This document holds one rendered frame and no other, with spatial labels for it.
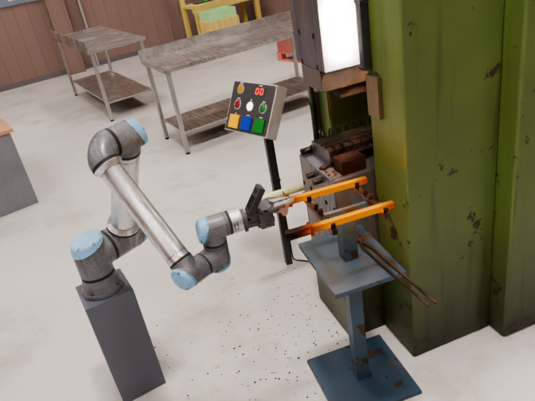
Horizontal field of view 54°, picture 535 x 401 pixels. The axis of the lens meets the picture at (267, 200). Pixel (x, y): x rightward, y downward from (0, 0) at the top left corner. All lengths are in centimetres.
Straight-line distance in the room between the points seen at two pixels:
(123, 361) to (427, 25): 196
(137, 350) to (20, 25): 849
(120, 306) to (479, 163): 168
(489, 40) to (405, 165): 55
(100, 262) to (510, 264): 182
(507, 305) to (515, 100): 100
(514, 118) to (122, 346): 196
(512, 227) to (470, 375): 71
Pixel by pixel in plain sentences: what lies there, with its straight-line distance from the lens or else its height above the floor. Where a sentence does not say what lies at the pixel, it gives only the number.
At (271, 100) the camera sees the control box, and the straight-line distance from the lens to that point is 279.
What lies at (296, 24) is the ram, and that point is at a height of 154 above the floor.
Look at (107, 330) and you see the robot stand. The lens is 256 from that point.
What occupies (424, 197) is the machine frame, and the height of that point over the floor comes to 86.
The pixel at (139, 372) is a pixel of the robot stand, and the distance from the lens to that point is 276.
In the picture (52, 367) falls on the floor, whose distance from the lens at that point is 326.
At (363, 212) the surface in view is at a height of 97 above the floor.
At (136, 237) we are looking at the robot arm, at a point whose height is 79.
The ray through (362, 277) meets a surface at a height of 70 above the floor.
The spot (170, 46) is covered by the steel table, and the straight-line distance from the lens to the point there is 586.
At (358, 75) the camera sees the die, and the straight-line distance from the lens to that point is 239.
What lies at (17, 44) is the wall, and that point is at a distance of 1060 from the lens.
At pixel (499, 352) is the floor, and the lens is 282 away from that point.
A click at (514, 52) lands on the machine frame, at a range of 223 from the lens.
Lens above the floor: 197
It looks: 28 degrees down
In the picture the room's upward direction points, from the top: 10 degrees counter-clockwise
